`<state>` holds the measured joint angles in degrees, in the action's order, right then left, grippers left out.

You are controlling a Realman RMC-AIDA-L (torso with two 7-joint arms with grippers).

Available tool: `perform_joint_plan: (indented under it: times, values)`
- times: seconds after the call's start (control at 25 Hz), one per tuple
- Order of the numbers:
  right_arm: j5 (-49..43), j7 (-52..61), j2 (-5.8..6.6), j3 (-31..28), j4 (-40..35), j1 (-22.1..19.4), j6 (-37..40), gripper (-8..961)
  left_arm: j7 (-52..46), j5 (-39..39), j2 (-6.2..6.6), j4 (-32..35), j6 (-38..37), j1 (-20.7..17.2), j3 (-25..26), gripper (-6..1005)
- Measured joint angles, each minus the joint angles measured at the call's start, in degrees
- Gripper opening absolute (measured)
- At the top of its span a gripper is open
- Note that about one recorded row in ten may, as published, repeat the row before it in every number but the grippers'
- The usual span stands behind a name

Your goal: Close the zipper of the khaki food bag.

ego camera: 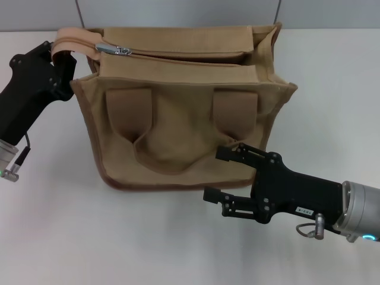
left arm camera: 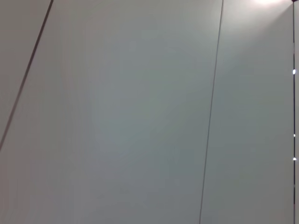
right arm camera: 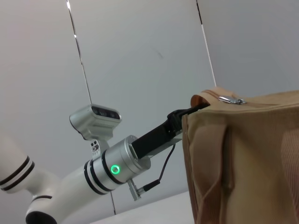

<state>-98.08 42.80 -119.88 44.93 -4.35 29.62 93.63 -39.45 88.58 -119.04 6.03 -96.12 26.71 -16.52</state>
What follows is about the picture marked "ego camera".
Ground left wrist cable with plugs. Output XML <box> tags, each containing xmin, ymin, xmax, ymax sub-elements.
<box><xmin>0</xmin><ymin>132</ymin><xmax>32</xmax><ymax>180</ymax></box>

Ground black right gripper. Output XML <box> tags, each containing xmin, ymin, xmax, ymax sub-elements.
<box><xmin>203</xmin><ymin>142</ymin><xmax>345</xmax><ymax>225</ymax></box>

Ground khaki canvas food bag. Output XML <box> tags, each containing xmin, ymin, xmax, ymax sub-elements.
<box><xmin>50</xmin><ymin>22</ymin><xmax>299</xmax><ymax>191</ymax></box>

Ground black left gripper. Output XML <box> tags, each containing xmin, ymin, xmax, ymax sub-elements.
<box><xmin>0</xmin><ymin>40</ymin><xmax>78</xmax><ymax>146</ymax></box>

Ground silver metal zipper slider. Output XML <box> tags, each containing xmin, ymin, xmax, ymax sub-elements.
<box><xmin>94</xmin><ymin>42</ymin><xmax>133</xmax><ymax>56</ymax></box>

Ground right wrist cable with plugs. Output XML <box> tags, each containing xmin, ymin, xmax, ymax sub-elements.
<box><xmin>296</xmin><ymin>213</ymin><xmax>327</xmax><ymax>239</ymax></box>

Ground wrist cable with plugs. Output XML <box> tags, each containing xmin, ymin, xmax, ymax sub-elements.
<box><xmin>296</xmin><ymin>213</ymin><xmax>327</xmax><ymax>239</ymax></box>
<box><xmin>0</xmin><ymin>132</ymin><xmax>32</xmax><ymax>180</ymax></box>

